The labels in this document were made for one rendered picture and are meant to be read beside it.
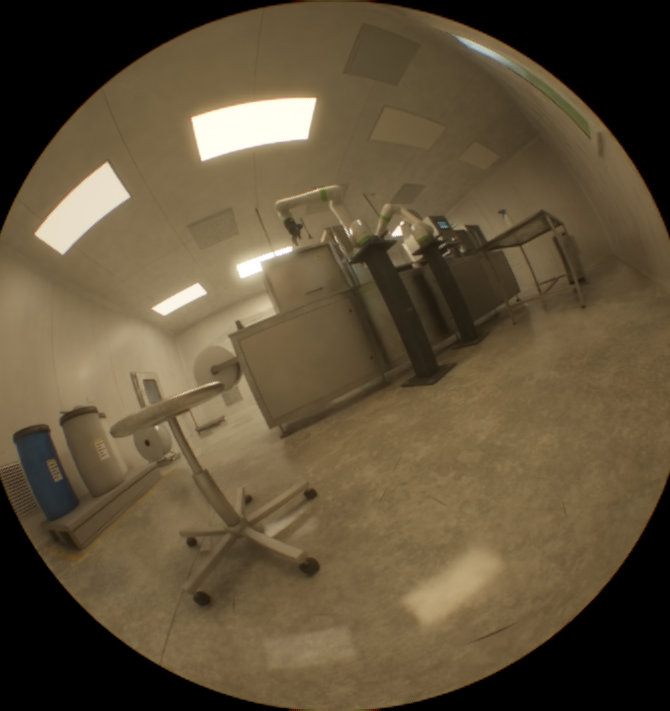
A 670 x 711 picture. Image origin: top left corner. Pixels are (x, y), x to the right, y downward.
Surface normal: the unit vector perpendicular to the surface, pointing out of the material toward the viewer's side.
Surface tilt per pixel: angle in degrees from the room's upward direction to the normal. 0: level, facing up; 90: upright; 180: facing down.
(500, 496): 0
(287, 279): 90
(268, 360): 90
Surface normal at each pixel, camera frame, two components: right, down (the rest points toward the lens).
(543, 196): -0.88, 0.40
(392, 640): -0.40, -0.91
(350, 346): 0.23, -0.09
